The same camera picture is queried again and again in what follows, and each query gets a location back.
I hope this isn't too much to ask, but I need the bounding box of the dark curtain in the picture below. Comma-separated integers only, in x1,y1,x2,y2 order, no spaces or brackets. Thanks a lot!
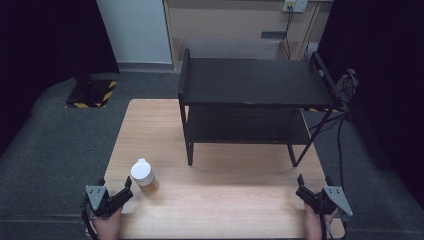
317,0,424,209
0,0,120,158

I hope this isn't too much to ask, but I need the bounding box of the long black floor cable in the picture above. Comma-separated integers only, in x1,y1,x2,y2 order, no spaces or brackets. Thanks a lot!
308,111,351,191

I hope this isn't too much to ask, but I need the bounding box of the black two-tier shelf rack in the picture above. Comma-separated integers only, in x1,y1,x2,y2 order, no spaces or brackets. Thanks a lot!
177,48,350,168

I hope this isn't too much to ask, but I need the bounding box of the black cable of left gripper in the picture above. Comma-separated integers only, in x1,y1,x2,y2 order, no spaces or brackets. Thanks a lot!
80,199,100,240

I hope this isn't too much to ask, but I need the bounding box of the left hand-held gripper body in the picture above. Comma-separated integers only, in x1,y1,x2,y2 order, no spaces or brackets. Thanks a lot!
81,184,127,220

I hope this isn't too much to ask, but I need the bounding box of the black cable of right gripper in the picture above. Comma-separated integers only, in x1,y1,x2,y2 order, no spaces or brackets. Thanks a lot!
318,212,348,240

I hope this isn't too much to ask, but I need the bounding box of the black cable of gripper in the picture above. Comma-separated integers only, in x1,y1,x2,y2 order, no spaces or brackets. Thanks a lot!
318,212,348,240
80,199,100,240

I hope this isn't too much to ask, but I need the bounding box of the black cable from wall socket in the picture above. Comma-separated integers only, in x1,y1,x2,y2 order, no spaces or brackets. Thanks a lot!
281,7,296,59

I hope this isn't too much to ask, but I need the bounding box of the yellow-black striped base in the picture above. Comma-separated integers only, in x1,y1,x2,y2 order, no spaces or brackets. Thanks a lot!
65,63,119,109

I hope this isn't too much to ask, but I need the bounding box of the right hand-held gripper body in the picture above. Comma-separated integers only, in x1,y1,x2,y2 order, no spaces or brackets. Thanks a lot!
309,184,354,218

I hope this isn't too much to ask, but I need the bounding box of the person's right hand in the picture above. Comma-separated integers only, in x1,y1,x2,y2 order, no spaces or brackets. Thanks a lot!
303,202,338,240

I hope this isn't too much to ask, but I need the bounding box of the white wall socket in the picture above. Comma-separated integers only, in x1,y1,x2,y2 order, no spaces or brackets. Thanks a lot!
281,0,310,14

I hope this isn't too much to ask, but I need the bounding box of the white panel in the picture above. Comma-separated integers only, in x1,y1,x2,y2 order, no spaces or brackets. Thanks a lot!
95,0,174,65

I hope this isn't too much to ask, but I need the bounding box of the grey device with cable bundle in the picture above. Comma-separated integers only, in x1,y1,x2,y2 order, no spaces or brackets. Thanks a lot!
334,68,361,105

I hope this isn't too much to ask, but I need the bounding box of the clear jar with white lid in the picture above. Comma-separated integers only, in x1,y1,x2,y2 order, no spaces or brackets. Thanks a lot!
130,157,160,197

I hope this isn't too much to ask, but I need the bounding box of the light wooden cabinet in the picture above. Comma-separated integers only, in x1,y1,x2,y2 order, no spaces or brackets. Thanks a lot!
162,0,334,71

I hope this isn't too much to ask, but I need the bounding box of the person's left hand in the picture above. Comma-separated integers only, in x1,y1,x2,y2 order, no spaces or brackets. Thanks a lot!
91,206,125,240

